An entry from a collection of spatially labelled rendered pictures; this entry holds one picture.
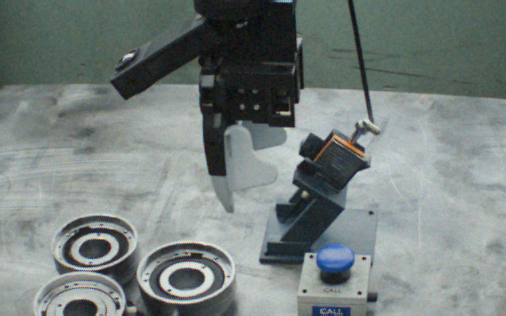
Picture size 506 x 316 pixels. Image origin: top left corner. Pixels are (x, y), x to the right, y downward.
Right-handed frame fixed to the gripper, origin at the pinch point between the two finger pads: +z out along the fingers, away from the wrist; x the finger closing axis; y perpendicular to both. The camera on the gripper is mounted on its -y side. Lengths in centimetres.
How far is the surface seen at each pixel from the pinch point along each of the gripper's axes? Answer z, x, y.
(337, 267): 9.2, -0.4, 10.4
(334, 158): 4.5, 12.1, 9.0
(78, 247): 13.2, 4.8, -19.3
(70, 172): 16.1, 23.9, -27.1
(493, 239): 16.3, 13.7, 28.4
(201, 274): 13.8, 2.8, -4.4
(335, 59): 70, 162, -4
